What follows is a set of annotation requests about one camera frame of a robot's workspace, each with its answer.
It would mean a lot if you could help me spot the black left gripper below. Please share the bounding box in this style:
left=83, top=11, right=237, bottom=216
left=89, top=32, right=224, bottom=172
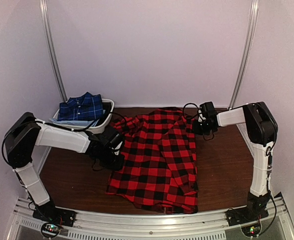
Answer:
left=99, top=147, right=125, bottom=171

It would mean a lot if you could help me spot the circuit board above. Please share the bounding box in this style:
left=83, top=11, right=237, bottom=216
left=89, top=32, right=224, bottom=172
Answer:
left=40, top=222, right=62, bottom=239
left=241, top=223, right=262, bottom=238

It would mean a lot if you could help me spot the blue plaid shirt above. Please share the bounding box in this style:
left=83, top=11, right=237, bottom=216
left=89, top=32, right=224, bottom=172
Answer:
left=57, top=92, right=104, bottom=121

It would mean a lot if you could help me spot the white plastic basin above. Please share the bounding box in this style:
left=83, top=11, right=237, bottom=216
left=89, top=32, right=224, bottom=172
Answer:
left=53, top=98, right=115, bottom=134

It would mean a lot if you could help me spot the aluminium frame post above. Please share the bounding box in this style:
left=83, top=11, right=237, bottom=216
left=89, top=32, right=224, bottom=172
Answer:
left=228, top=0, right=259, bottom=110
left=39, top=0, right=67, bottom=102

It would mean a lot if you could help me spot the left aluminium frame post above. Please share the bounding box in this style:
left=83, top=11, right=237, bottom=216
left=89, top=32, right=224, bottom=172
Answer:
left=39, top=0, right=67, bottom=102

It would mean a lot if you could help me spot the aluminium front rail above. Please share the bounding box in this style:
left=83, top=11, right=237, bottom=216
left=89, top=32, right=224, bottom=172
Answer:
left=11, top=191, right=291, bottom=240

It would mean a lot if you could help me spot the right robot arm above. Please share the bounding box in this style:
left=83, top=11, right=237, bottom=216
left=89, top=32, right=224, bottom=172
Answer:
left=192, top=101, right=278, bottom=198

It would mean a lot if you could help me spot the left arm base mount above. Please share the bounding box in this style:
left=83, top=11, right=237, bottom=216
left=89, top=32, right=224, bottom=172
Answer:
left=32, top=200, right=76, bottom=227

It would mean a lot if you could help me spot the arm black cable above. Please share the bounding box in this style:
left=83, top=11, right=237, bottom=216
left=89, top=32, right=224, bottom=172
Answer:
left=182, top=102, right=277, bottom=158
left=1, top=112, right=127, bottom=173

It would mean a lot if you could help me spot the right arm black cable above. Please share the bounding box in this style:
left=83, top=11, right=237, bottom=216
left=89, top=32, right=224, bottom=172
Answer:
left=182, top=102, right=277, bottom=158

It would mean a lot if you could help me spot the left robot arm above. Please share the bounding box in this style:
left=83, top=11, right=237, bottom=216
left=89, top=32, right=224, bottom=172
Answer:
left=1, top=112, right=124, bottom=222

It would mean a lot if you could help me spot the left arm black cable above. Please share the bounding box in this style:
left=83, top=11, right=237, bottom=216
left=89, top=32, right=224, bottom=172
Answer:
left=1, top=112, right=127, bottom=173

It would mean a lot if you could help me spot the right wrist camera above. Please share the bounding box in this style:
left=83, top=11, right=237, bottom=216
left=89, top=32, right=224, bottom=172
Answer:
left=200, top=101, right=217, bottom=119

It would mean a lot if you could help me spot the right circuit board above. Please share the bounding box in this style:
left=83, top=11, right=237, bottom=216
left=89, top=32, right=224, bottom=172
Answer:
left=241, top=223, right=262, bottom=238

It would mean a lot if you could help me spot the right aluminium frame post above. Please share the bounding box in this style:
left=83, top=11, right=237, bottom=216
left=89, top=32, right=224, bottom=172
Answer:
left=228, top=0, right=259, bottom=110

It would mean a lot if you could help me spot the left circuit board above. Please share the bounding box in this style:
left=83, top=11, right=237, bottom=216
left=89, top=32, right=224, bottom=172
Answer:
left=40, top=222, right=62, bottom=239

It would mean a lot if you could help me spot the red black plaid shirt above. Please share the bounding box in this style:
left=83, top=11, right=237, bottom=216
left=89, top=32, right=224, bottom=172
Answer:
left=106, top=107, right=198, bottom=214

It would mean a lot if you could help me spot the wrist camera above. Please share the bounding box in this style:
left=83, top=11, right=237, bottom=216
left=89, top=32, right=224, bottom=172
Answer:
left=100, top=126, right=124, bottom=155
left=200, top=101, right=217, bottom=119

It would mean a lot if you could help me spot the light blue shirt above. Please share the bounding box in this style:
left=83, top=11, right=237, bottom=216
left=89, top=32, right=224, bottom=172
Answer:
left=49, top=118, right=99, bottom=127

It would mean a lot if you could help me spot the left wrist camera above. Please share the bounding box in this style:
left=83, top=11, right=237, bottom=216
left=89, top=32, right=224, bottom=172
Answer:
left=100, top=126, right=124, bottom=155

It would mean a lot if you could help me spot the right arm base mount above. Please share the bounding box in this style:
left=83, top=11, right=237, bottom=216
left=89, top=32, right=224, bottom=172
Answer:
left=226, top=192, right=270, bottom=226

